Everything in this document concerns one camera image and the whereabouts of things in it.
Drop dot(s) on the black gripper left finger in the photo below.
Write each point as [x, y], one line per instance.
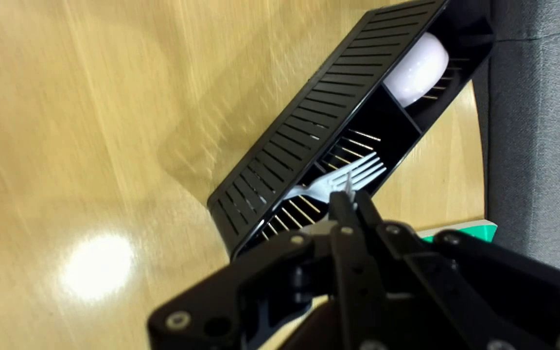
[349, 273]

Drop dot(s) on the white plastic fork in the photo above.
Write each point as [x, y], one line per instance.
[359, 172]

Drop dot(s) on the grey sectional sofa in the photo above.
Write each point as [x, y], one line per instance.
[546, 129]

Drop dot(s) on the green mat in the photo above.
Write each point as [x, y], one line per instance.
[481, 228]

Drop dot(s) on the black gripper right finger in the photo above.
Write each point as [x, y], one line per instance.
[462, 285]

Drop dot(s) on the white cup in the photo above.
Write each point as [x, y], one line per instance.
[417, 71]

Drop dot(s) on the black slotted cutlery holder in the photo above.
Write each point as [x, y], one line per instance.
[306, 123]

